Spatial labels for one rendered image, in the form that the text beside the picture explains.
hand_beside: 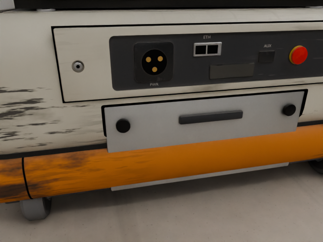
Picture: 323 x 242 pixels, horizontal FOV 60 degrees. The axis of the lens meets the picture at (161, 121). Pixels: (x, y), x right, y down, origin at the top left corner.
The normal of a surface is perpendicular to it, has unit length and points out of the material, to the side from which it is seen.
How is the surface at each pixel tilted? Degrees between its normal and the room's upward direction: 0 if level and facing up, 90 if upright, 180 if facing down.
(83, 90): 90
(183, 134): 90
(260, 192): 0
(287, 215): 0
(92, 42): 90
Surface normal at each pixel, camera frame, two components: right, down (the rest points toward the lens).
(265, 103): 0.23, 0.40
